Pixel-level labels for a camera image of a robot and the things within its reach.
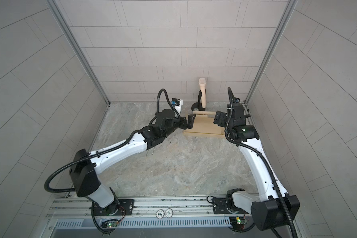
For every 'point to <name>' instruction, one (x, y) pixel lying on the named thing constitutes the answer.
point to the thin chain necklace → (147, 155)
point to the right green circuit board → (238, 222)
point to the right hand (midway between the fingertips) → (222, 114)
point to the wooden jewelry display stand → (204, 125)
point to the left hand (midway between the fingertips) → (191, 112)
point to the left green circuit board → (111, 224)
